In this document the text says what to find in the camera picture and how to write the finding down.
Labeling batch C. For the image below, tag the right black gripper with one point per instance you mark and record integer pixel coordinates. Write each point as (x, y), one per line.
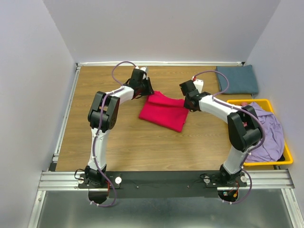
(185, 106)

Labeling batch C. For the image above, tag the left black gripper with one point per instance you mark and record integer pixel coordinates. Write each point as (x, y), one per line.
(148, 90)

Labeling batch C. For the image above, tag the red t shirt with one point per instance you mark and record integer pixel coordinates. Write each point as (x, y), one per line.
(164, 111)

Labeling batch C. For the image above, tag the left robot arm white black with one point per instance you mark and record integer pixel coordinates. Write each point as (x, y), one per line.
(102, 117)

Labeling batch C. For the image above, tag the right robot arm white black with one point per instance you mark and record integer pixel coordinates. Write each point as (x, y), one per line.
(245, 132)

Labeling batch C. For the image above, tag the folded grey-blue t shirt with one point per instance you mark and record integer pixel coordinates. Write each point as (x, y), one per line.
(242, 79)

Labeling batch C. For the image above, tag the yellow plastic bin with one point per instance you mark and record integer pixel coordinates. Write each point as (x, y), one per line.
(286, 157)

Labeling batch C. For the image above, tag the lavender t shirt in bin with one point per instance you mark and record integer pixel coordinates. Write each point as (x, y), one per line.
(273, 146)

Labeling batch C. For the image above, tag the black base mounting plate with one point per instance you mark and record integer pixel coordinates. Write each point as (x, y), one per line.
(159, 184)

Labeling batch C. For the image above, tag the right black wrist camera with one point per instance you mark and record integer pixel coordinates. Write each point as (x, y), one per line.
(191, 85)

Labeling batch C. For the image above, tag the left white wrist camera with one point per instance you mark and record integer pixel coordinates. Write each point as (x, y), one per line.
(139, 74)

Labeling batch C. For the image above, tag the aluminium left side rail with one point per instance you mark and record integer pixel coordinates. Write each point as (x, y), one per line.
(57, 150)

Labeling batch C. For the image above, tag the aluminium rail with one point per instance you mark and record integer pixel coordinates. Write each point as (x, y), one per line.
(57, 150)
(261, 179)

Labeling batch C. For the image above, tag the aluminium front rail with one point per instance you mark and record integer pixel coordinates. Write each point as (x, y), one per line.
(261, 179)

